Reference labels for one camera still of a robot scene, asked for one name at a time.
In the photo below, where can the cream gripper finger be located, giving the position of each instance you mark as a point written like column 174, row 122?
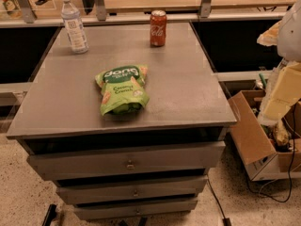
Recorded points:
column 269, row 37
column 286, row 91

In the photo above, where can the cardboard box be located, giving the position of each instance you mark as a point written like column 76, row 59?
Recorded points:
column 261, row 159

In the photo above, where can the orange soda can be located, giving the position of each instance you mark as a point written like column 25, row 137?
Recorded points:
column 158, row 21

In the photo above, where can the green snack bag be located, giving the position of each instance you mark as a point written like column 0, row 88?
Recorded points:
column 122, row 89

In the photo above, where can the green handled brush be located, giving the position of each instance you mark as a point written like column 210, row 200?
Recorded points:
column 264, row 84

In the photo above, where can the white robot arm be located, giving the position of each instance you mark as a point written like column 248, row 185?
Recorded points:
column 288, row 46

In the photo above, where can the grey drawer cabinet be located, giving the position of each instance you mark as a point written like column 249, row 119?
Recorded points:
column 61, row 111

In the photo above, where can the clear plastic water bottle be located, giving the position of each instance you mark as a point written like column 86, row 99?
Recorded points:
column 74, row 27

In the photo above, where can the grey drawer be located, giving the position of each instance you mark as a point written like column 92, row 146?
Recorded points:
column 132, row 190
column 98, row 163
column 133, row 209

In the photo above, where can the middle grey drawer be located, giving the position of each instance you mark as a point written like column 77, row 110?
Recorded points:
column 132, row 190

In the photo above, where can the top grey drawer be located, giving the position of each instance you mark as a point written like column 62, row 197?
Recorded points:
column 98, row 163

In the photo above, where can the bottom grey drawer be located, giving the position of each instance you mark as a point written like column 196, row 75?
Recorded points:
column 133, row 209

